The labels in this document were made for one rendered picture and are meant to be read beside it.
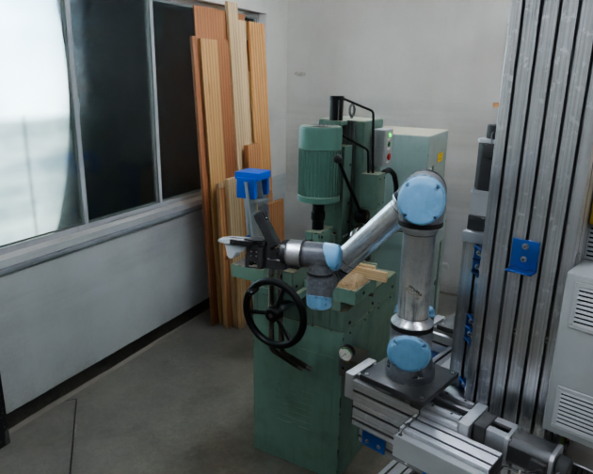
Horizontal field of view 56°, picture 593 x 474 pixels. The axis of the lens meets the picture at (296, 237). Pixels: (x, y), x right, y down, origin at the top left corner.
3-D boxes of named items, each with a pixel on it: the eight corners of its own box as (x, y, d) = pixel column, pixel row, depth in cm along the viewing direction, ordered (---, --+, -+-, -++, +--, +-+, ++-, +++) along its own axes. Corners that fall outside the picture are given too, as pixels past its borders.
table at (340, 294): (216, 282, 237) (216, 269, 236) (257, 263, 263) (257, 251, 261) (344, 314, 208) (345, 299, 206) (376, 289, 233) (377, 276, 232)
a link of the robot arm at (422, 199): (431, 355, 162) (449, 170, 147) (428, 381, 148) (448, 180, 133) (390, 349, 165) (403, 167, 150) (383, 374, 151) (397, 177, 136)
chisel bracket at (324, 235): (304, 250, 236) (304, 230, 234) (319, 242, 248) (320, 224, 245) (319, 253, 232) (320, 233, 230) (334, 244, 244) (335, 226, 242)
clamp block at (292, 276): (262, 287, 225) (262, 265, 223) (279, 276, 237) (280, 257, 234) (293, 294, 218) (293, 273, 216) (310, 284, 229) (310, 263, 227)
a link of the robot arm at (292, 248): (299, 242, 152) (306, 238, 160) (283, 241, 154) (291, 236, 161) (297, 269, 154) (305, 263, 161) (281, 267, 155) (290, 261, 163)
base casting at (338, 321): (252, 308, 243) (252, 290, 241) (314, 272, 291) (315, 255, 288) (344, 334, 222) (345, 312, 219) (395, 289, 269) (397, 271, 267)
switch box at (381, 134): (370, 165, 246) (372, 129, 242) (378, 163, 254) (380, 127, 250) (383, 166, 243) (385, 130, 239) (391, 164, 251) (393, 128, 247)
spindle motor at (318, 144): (289, 201, 229) (291, 125, 221) (310, 195, 244) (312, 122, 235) (328, 207, 221) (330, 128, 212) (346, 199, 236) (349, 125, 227)
